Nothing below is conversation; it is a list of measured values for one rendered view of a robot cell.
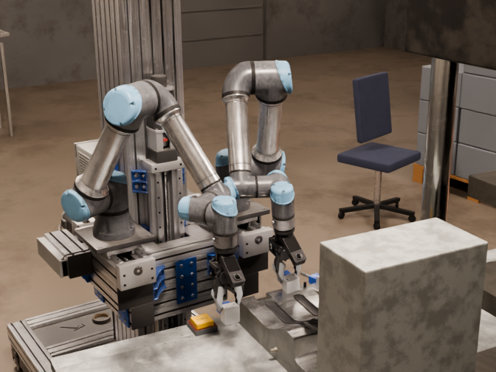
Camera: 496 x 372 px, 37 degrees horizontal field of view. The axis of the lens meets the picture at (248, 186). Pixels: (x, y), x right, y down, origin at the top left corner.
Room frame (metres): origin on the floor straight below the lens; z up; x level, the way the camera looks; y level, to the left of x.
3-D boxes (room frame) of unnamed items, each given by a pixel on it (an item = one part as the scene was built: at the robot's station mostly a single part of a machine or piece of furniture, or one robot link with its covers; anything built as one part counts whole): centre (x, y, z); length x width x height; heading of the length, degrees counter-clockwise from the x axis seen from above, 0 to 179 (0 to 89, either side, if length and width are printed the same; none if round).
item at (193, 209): (2.19, 0.15, 1.25); 0.11 x 0.11 x 0.08; 60
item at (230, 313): (2.14, 0.08, 0.93); 0.13 x 0.05 x 0.05; 27
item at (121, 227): (2.51, 0.48, 1.09); 0.15 x 0.15 x 0.10
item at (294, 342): (2.11, -0.19, 0.87); 0.50 x 0.26 x 0.14; 27
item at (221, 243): (2.12, 0.07, 1.17); 0.08 x 0.08 x 0.05
